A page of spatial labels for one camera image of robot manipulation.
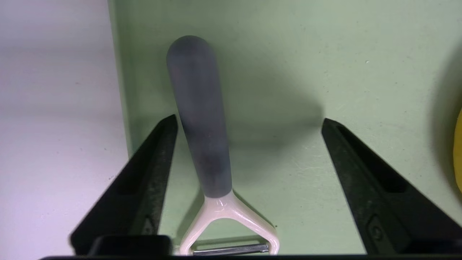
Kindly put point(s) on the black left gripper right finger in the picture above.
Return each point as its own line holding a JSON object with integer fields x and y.
{"x": 368, "y": 187}

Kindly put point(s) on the light green plastic tray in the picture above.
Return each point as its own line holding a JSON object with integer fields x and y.
{"x": 306, "y": 65}

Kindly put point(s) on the yellow banana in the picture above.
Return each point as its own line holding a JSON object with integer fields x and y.
{"x": 459, "y": 151}

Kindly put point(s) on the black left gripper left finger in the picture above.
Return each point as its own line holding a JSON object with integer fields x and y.
{"x": 140, "y": 187}

